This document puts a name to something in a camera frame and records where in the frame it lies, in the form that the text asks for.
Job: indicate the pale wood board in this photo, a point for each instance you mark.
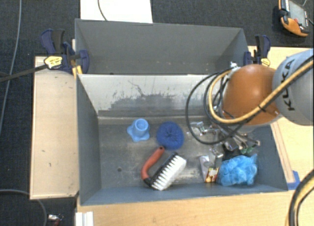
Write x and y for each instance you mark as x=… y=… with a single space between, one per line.
x=54 y=132

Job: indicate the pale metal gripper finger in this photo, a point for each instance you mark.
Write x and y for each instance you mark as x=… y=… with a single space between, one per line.
x=208 y=130
x=217 y=155

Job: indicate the dark blue round scrubber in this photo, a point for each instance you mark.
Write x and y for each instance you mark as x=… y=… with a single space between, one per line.
x=169 y=135

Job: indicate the light blue plastic cup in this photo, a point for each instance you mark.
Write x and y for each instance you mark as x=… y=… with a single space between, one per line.
x=138 y=130

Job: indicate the grey metal bin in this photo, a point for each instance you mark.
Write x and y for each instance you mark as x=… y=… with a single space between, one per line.
x=137 y=151

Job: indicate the silver and red packet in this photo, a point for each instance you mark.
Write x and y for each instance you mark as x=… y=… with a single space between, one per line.
x=208 y=174

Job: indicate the light blue mesh sponge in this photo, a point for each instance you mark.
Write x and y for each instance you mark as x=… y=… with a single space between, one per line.
x=236 y=171

